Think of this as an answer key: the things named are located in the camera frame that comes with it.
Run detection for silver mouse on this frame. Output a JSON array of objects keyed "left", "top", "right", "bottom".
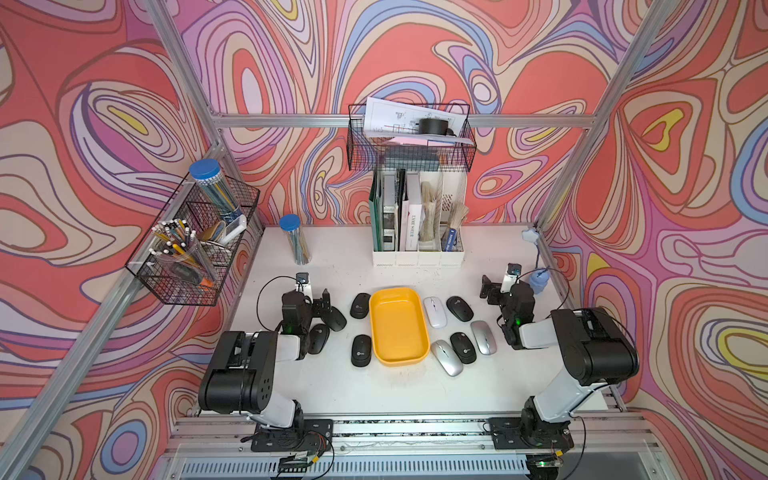
[
  {"left": 470, "top": 320, "right": 498, "bottom": 356},
  {"left": 430, "top": 340, "right": 463, "bottom": 377}
]

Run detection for white mouse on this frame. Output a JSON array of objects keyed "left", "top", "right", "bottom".
[{"left": 423, "top": 296, "right": 448, "bottom": 329}]

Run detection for black mouse with flower sticker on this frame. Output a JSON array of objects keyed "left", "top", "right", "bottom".
[{"left": 450, "top": 332, "right": 477, "bottom": 365}]

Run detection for yellow storage tray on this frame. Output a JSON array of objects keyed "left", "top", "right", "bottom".
[{"left": 369, "top": 287, "right": 430, "bottom": 367}]

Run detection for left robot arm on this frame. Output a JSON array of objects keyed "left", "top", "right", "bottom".
[{"left": 198, "top": 290, "right": 333, "bottom": 432}]

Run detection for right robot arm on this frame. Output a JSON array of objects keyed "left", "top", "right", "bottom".
[{"left": 479, "top": 276, "right": 640, "bottom": 446}]

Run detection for small blue desk lamp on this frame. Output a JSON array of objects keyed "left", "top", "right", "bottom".
[{"left": 522, "top": 227, "right": 551, "bottom": 295}]

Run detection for blue lid tube on table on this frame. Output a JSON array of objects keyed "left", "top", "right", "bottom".
[{"left": 279, "top": 214, "right": 310, "bottom": 265}]

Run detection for white file organizer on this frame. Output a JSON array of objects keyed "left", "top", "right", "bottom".
[{"left": 372, "top": 169, "right": 467, "bottom": 268}]

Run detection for green folder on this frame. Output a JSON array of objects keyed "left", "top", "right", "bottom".
[{"left": 368, "top": 169, "right": 383, "bottom": 252}]

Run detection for clear pen holder cup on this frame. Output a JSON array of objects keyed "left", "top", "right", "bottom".
[{"left": 149, "top": 219, "right": 216, "bottom": 288}]

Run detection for blue lid tube in basket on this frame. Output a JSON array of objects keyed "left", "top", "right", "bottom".
[{"left": 189, "top": 158, "right": 242, "bottom": 224}]

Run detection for black tape roll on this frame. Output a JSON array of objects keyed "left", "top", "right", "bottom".
[{"left": 417, "top": 118, "right": 455, "bottom": 136}]

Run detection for white papers in basket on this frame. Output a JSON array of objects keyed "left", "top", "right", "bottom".
[{"left": 363, "top": 97, "right": 474, "bottom": 146}]

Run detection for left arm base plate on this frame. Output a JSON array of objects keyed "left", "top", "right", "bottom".
[{"left": 244, "top": 419, "right": 334, "bottom": 453}]

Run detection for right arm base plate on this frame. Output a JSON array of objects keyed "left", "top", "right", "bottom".
[{"left": 488, "top": 417, "right": 574, "bottom": 452}]

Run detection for black wire basket left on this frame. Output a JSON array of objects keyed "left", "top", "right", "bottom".
[{"left": 125, "top": 176, "right": 263, "bottom": 306}]

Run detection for black wire basket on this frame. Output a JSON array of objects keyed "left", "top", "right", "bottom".
[
  {"left": 125, "top": 176, "right": 263, "bottom": 306},
  {"left": 346, "top": 101, "right": 477, "bottom": 173}
]

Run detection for black wire basket back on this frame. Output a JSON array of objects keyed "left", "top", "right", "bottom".
[{"left": 346, "top": 101, "right": 477, "bottom": 173}]

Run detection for aluminium front rail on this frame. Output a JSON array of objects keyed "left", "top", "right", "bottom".
[{"left": 150, "top": 412, "right": 678, "bottom": 479}]

